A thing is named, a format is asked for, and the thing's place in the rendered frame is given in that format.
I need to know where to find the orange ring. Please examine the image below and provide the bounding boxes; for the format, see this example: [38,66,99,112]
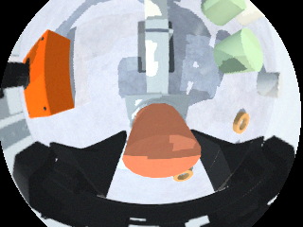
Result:
[173,168,193,182]
[232,111,249,135]

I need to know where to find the orange cylinder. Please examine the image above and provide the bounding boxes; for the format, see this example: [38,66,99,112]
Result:
[121,103,201,178]

